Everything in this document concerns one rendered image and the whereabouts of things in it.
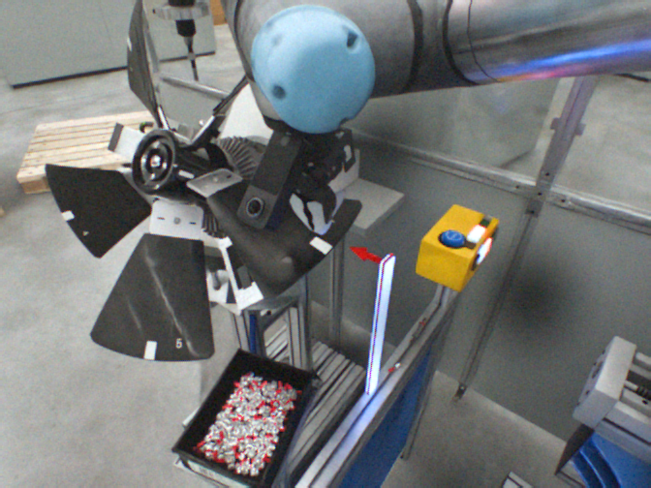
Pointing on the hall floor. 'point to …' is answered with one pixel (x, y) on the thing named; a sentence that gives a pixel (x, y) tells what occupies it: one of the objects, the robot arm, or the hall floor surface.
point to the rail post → (425, 390)
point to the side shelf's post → (336, 294)
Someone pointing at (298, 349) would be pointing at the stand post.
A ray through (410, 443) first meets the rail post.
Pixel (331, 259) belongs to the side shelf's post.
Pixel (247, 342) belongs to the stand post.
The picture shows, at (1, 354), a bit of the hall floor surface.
